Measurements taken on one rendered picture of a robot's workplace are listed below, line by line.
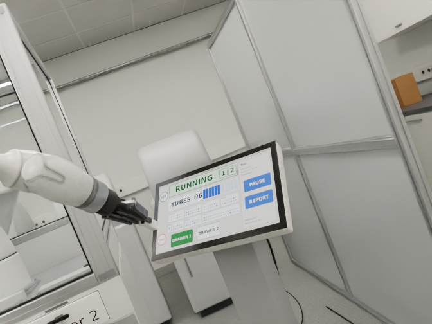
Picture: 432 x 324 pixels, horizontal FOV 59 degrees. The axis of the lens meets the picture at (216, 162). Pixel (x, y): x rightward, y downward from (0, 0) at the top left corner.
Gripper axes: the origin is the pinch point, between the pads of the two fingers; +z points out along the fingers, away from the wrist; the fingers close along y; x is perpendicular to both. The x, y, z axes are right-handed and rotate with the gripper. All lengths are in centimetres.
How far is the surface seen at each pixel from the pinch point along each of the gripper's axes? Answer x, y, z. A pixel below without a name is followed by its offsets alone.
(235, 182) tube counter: -13.3, -23.5, 16.7
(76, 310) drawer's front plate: 17.5, 41.0, 10.1
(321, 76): -72, -56, 51
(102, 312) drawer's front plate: 18.2, 35.2, 17.0
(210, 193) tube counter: -12.8, -13.3, 16.8
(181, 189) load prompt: -18.9, -0.9, 16.9
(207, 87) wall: -280, 95, 208
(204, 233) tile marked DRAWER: 1.0, -9.6, 16.8
